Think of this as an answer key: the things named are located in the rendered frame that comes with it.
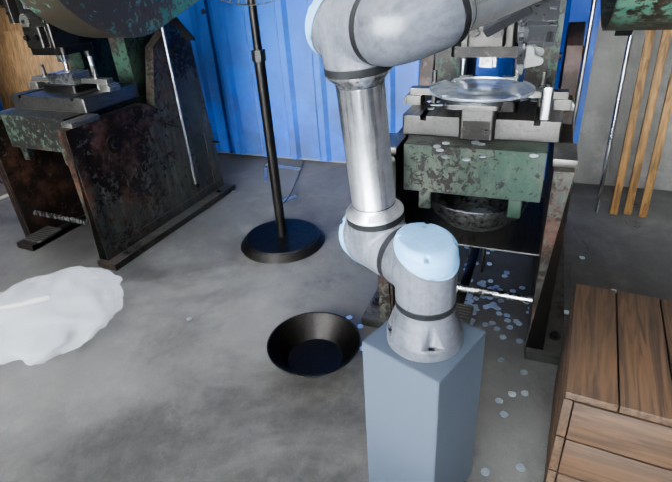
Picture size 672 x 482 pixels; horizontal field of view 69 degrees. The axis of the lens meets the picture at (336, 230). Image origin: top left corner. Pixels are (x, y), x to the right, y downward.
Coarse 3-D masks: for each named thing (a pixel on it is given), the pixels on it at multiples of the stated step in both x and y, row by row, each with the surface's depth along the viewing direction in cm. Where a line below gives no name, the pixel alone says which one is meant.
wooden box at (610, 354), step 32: (576, 288) 127; (576, 320) 116; (608, 320) 115; (640, 320) 114; (576, 352) 107; (608, 352) 106; (640, 352) 105; (576, 384) 99; (608, 384) 98; (640, 384) 98; (576, 416) 99; (608, 416) 96; (640, 416) 93; (576, 448) 103; (608, 448) 99; (640, 448) 96; (544, 480) 115; (576, 480) 107; (608, 480) 103; (640, 480) 99
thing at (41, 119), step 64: (0, 0) 196; (64, 0) 161; (128, 0) 183; (192, 0) 214; (64, 64) 222; (128, 64) 223; (192, 64) 249; (0, 128) 214; (64, 128) 193; (128, 128) 218; (192, 128) 256; (64, 192) 247; (128, 192) 224; (192, 192) 264; (128, 256) 220
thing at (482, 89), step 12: (444, 84) 148; (456, 84) 147; (468, 84) 144; (480, 84) 143; (492, 84) 142; (504, 84) 143; (516, 84) 142; (528, 84) 141; (456, 96) 135; (468, 96) 134; (480, 96) 133; (492, 96) 132; (504, 96) 132; (516, 96) 131
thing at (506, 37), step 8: (512, 24) 133; (472, 32) 134; (480, 32) 134; (504, 32) 132; (512, 32) 134; (464, 40) 140; (472, 40) 136; (480, 40) 135; (488, 40) 135; (496, 40) 134; (504, 40) 134; (512, 40) 135
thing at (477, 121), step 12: (456, 108) 128; (468, 108) 127; (480, 108) 126; (492, 108) 125; (468, 120) 140; (480, 120) 139; (492, 120) 138; (468, 132) 142; (480, 132) 140; (492, 132) 140
